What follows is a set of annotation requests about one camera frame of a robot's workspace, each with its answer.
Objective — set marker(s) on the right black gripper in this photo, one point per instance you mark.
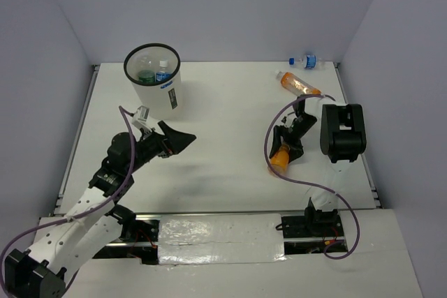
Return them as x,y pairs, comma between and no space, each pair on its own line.
297,149

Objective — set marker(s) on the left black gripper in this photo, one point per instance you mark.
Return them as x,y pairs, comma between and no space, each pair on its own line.
172,142

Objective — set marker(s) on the small orange juice bottle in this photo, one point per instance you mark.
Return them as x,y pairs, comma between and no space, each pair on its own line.
280,160

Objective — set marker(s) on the long orange label bottle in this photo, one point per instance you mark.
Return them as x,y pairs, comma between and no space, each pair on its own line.
294,84

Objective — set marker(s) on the blue label water bottle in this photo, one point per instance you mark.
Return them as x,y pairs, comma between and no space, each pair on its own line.
163,73

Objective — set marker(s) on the green label clear bottle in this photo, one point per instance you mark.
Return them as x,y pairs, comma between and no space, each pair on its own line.
145,70

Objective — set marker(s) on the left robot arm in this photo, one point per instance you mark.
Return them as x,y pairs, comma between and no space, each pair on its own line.
49,266

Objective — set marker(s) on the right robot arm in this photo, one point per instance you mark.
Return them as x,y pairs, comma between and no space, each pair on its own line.
342,140

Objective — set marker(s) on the white bin with black rim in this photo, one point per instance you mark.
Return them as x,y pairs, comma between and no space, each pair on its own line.
163,99

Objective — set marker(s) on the small blue cap bottle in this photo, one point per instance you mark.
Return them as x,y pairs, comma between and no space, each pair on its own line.
307,61

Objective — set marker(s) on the silver tape strip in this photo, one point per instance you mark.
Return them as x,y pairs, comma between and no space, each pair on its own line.
220,239

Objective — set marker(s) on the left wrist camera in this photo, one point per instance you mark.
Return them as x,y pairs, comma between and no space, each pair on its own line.
140,119

